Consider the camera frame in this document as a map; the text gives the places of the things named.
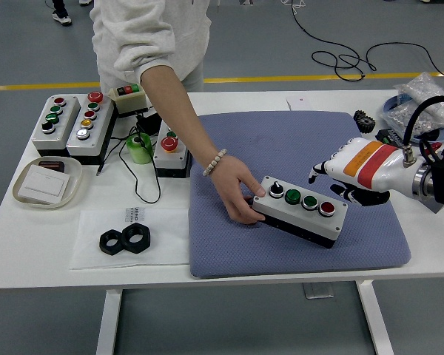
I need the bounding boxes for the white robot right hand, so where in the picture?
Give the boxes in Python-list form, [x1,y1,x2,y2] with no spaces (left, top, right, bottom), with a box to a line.
[307,137,421,208]

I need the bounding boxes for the person's hand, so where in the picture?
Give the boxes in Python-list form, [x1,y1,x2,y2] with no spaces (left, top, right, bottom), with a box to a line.
[210,155,267,226]

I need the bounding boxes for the grey four-button control box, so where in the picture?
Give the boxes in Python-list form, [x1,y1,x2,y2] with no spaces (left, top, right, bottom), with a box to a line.
[31,94,81,158]
[243,175,349,249]

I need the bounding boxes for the grey five-button control box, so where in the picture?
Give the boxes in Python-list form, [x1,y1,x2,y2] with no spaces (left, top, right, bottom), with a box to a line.
[152,124,192,179]
[65,90,116,166]

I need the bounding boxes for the black module with green terminals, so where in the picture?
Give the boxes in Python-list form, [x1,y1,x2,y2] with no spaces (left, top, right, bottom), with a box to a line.
[375,127,406,146]

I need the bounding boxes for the black gear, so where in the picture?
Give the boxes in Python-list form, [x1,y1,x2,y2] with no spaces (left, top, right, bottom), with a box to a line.
[353,109,376,135]

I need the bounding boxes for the clear bag of metal washers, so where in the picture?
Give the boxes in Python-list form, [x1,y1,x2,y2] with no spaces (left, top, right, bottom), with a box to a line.
[381,101,436,142]

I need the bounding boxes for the blue-grey padded mat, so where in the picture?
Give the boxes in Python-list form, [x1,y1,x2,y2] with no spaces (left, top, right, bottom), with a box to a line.
[187,110,412,280]

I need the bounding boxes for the blue plate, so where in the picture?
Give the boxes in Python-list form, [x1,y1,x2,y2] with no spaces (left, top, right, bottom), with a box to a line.
[381,94,444,143]

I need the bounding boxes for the green film roll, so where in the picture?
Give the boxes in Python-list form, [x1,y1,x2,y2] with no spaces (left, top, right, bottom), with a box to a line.
[125,132,155,166]

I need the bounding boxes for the clear bag of white parts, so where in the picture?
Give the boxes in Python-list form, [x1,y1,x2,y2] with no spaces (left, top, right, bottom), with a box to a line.
[393,71,444,126]

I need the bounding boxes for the black power adapter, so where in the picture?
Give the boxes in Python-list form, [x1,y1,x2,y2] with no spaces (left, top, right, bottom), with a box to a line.
[136,112,161,135]

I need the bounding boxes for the black hex nut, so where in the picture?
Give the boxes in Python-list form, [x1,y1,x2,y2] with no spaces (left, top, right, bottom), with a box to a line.
[98,229,129,257]
[120,222,152,254]

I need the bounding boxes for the white table leg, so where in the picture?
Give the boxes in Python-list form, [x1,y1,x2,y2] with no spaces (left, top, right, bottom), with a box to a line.
[357,280,395,355]
[95,290,124,355]

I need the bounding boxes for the white shallow tray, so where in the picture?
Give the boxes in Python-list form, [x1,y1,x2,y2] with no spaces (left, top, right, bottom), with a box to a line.
[11,156,84,211]

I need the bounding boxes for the dark red small box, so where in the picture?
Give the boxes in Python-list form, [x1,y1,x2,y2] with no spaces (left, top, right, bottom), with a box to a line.
[38,159,67,174]

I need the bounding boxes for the background person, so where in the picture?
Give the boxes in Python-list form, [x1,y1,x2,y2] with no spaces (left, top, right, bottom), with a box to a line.
[51,0,94,27]

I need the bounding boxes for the beaded bracelet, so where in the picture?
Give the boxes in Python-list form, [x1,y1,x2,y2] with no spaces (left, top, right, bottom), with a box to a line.
[201,147,228,177]

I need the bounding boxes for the black floor cable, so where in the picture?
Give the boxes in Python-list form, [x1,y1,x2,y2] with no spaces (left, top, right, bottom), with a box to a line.
[290,0,444,83]

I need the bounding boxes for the cream switch box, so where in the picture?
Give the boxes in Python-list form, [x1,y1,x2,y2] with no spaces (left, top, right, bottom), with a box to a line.
[107,84,149,118]

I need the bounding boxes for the thin black adapter cable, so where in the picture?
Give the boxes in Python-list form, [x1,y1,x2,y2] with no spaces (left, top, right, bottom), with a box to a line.
[95,106,164,204]

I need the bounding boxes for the grey under-table bracket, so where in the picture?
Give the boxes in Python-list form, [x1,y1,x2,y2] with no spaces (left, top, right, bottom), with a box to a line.
[303,283,334,300]

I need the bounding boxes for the white floor cable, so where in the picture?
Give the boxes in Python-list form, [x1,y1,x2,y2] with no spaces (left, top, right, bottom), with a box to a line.
[280,0,307,16]

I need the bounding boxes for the white wall switch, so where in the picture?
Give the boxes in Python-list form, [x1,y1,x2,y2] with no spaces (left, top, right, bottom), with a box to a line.
[20,164,71,203]

